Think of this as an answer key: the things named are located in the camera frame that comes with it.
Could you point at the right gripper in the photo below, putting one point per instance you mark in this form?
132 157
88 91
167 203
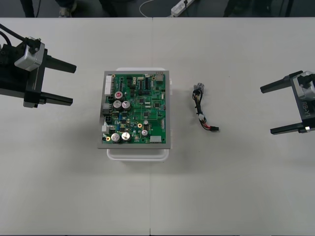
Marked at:
306 110

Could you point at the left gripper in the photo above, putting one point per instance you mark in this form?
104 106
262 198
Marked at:
33 86

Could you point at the person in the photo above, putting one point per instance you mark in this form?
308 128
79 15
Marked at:
66 11

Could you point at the white power strip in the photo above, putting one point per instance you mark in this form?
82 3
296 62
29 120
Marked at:
178 8

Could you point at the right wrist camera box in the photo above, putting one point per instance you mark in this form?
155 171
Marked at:
307 91

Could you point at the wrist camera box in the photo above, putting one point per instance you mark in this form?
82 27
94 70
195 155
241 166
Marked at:
28 59
307 91

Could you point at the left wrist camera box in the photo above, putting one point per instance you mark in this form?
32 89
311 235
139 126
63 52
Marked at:
28 59

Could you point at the green circuit board grey frame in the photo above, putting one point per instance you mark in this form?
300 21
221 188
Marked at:
147 110

